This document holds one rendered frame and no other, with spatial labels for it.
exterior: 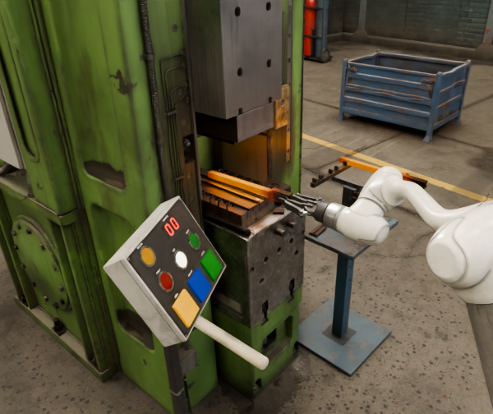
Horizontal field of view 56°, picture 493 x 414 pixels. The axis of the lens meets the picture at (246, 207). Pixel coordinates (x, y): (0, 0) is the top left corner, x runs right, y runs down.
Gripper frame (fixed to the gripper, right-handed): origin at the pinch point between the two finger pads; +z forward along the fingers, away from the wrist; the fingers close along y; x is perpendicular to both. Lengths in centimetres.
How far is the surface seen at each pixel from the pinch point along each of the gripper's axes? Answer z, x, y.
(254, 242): 3.4, -15.6, -12.3
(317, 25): 391, -45, 620
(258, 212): 9.5, -9.1, -2.5
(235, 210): 13.8, -6.1, -10.9
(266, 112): 10.0, 29.7, 3.3
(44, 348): 112, -105, -61
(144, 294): -11, 6, -72
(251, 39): 10, 55, -4
